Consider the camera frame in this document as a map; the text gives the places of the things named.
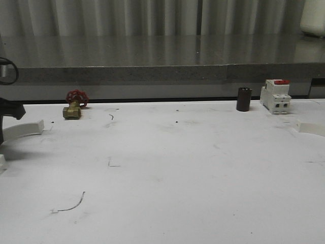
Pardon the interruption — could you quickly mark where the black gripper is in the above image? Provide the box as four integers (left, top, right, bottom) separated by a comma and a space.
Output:
0, 98, 26, 144

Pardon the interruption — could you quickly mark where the white half clamp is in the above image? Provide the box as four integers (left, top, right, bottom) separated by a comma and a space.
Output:
295, 120, 325, 137
0, 119, 45, 174

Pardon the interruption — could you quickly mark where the brass valve red handwheel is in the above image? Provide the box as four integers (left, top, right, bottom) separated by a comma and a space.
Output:
62, 89, 89, 119

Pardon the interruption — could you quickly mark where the dark brown cylinder coupling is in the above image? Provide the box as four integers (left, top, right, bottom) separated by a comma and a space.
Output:
236, 87, 252, 112

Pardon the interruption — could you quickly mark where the white container background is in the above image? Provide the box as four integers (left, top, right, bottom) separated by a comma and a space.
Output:
300, 0, 324, 38

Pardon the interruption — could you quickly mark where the black cable left edge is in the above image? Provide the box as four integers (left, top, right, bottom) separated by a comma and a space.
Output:
0, 57, 20, 86

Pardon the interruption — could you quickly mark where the white circuit breaker red switch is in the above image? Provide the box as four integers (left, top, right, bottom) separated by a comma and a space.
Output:
260, 79, 291, 114

